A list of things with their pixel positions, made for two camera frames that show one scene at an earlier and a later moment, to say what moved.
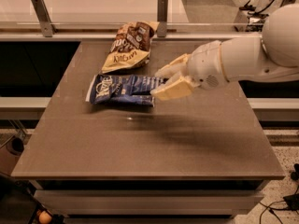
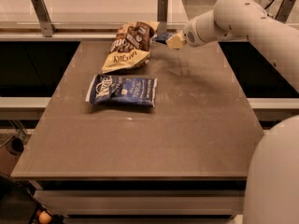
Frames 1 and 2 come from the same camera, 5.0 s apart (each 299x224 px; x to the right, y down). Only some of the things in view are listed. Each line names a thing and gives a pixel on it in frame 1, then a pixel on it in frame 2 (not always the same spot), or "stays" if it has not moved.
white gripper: x=204 y=64 → x=191 y=35
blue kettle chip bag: x=123 y=90 stays
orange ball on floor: x=45 y=217 stays
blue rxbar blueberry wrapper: x=142 y=85 → x=163 y=38
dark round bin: x=15 y=146 stays
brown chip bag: x=131 y=48 stays
